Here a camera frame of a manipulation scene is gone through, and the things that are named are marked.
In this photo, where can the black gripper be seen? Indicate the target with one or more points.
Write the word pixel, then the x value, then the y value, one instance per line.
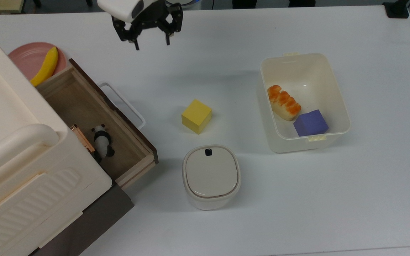
pixel 151 16

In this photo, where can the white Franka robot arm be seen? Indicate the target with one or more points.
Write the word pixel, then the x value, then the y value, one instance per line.
pixel 119 9

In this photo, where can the yellow cube block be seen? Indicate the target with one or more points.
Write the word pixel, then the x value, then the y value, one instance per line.
pixel 196 115

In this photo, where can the yellow toy banana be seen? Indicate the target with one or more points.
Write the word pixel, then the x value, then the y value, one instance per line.
pixel 46 67

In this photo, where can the small panda figurine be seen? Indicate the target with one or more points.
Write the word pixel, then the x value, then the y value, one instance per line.
pixel 101 140

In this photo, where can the pink round plate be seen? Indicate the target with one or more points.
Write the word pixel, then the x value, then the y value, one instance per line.
pixel 27 60

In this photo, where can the orange box latch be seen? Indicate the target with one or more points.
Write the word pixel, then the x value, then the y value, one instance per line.
pixel 82 138

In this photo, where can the toy salmon sushi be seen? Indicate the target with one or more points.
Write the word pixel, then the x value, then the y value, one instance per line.
pixel 284 102

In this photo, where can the cream lidded trash can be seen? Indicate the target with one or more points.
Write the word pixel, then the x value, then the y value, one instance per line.
pixel 211 174

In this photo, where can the cream plastic storage box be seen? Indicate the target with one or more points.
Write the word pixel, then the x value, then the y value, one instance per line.
pixel 12 113

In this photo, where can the cream open plastic bin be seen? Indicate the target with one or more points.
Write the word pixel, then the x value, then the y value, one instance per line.
pixel 319 89

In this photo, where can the purple cube block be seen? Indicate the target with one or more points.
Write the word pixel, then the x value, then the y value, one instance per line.
pixel 311 122

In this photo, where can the black table clamp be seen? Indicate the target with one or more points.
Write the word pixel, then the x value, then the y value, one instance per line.
pixel 396 9

